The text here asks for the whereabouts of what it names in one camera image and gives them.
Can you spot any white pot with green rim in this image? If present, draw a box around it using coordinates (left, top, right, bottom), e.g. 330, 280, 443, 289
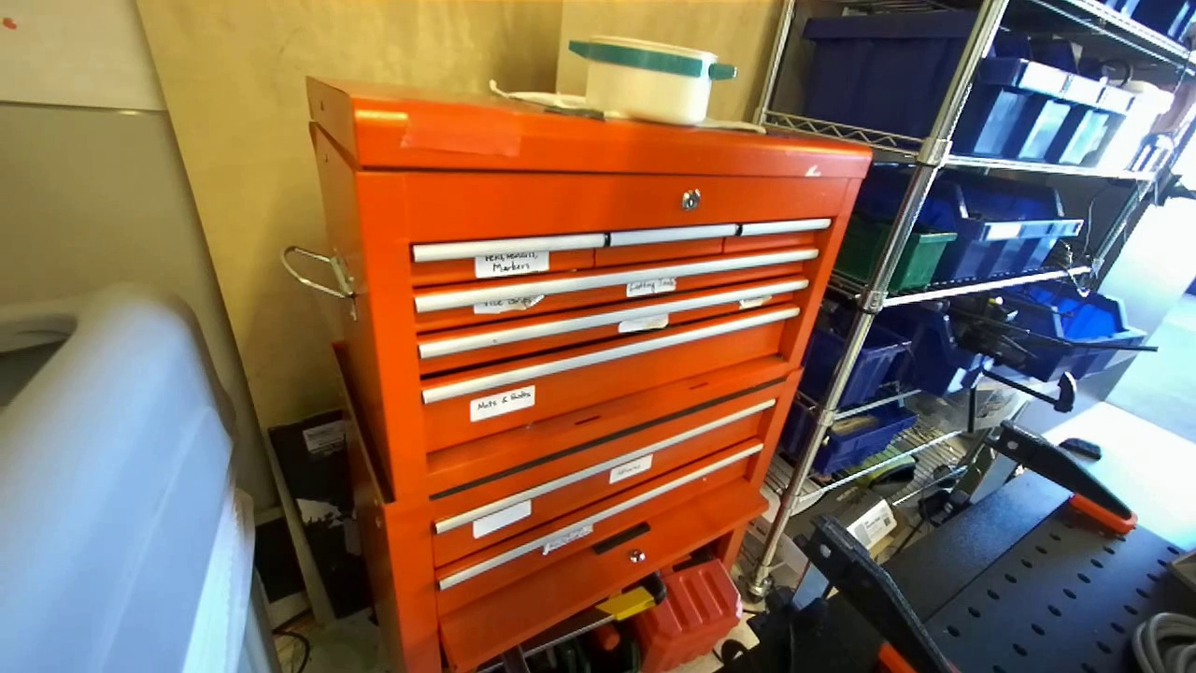
568, 36, 739, 126

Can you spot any wide shallow orange drawer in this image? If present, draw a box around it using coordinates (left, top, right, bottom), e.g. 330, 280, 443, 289
413, 248, 821, 334
417, 279, 811, 376

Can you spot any wide deep orange drawer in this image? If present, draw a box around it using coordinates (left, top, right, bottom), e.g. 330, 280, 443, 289
420, 307, 804, 455

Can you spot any orange tool chest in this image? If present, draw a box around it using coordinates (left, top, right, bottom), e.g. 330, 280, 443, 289
282, 77, 874, 673

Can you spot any small orange drawer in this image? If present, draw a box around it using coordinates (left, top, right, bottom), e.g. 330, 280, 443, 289
411, 233, 609, 288
594, 223, 741, 271
723, 218, 833, 255

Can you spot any wide orange cabinet drawer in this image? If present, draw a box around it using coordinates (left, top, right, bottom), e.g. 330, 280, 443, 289
431, 399, 779, 567
434, 443, 768, 619

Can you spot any orange bottom drawer with lock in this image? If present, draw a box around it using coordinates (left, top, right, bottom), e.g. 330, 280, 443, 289
437, 505, 750, 672

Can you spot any yellow tool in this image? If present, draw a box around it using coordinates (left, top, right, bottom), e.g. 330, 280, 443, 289
596, 586, 658, 622

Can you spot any blue plastic bin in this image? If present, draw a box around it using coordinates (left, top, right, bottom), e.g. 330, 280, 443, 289
781, 400, 919, 476

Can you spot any red plastic case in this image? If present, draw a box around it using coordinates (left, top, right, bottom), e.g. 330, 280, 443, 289
634, 557, 745, 673

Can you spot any green plastic bin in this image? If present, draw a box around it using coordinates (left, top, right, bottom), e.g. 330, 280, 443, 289
833, 217, 960, 294

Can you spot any black flat board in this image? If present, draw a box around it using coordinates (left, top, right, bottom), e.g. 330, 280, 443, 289
265, 408, 376, 620

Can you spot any white labelled box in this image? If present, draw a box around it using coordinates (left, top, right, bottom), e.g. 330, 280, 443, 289
844, 498, 900, 550

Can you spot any black and orange clamp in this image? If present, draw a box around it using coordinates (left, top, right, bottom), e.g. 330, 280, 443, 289
989, 420, 1139, 535
802, 517, 956, 673

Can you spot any row of blue bins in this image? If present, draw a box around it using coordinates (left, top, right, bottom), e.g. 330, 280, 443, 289
855, 176, 1087, 283
802, 280, 1150, 408
802, 9, 1171, 171

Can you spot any long silver drawer handle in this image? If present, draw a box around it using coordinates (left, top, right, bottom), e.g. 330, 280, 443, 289
434, 399, 777, 535
420, 307, 803, 405
437, 443, 765, 591
414, 248, 820, 314
418, 279, 810, 360

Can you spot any short silver drawer handle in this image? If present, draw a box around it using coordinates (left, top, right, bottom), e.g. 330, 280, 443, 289
608, 223, 740, 248
412, 233, 608, 264
739, 218, 833, 237

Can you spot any metal chest side handle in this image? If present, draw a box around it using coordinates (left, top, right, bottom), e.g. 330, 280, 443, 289
282, 245, 359, 322

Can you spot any metal wire shelf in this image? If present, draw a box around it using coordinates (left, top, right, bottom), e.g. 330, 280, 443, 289
745, 0, 1196, 601

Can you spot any coil of grey cable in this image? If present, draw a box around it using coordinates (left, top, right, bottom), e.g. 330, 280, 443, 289
1132, 611, 1196, 673

